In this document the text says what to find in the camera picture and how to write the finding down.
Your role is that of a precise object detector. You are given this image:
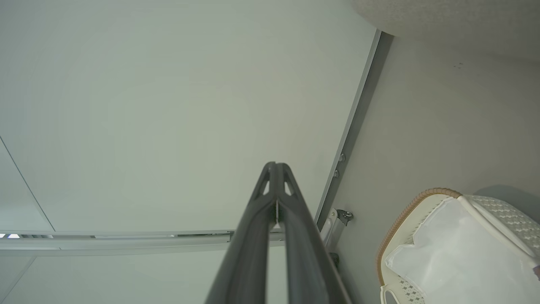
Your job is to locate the white woven laundry basket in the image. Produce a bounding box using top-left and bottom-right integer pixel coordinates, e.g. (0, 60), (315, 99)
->
(375, 188), (540, 304)

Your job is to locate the metal bracket with black knob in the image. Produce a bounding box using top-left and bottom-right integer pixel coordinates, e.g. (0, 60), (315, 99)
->
(319, 207), (355, 254)

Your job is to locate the long aluminium frame rail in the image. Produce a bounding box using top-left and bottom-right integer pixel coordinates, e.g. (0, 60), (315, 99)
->
(314, 30), (395, 231)

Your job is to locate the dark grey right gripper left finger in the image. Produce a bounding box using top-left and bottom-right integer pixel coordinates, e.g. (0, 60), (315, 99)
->
(205, 162), (279, 304)

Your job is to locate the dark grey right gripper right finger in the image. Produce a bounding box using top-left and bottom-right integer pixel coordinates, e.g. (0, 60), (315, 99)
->
(275, 162), (353, 304)

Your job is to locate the white basket liner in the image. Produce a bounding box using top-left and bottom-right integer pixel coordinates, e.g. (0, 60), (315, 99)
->
(385, 198), (540, 304)

